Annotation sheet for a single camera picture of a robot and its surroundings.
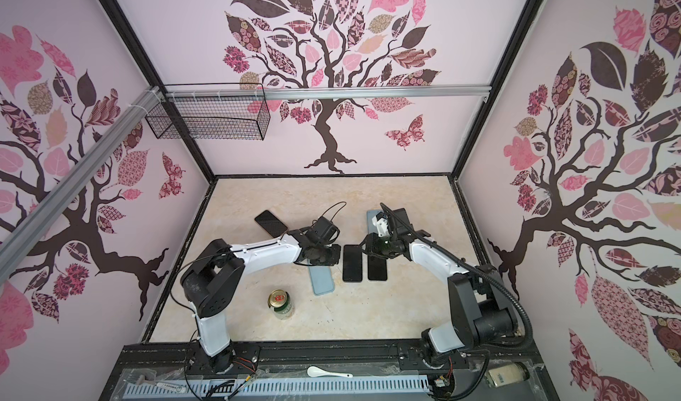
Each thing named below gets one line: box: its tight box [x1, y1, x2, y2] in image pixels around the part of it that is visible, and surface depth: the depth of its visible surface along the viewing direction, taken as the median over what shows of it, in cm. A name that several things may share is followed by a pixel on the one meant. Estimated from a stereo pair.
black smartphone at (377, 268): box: [367, 254, 388, 281], surface depth 92 cm
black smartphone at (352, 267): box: [342, 244, 363, 284], surface depth 92 cm
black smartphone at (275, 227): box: [254, 210, 289, 238], surface depth 107 cm
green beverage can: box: [267, 289, 295, 320], surface depth 76 cm
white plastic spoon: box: [306, 365, 354, 378], surface depth 72 cm
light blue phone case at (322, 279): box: [308, 265, 336, 297], surface depth 91 cm
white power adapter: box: [485, 362, 525, 388], surface depth 70 cm
